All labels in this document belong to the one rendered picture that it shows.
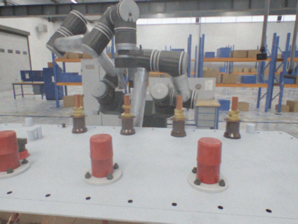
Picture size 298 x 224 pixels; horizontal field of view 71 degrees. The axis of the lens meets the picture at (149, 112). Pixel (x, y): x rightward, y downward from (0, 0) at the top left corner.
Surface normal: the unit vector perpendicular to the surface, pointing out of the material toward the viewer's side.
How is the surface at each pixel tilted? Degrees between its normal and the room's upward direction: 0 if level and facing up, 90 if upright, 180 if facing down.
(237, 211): 0
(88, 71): 90
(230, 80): 90
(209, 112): 90
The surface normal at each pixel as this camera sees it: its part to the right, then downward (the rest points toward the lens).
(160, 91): -0.22, -0.32
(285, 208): 0.00, -0.98
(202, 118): -0.11, 0.20
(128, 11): 0.53, 0.18
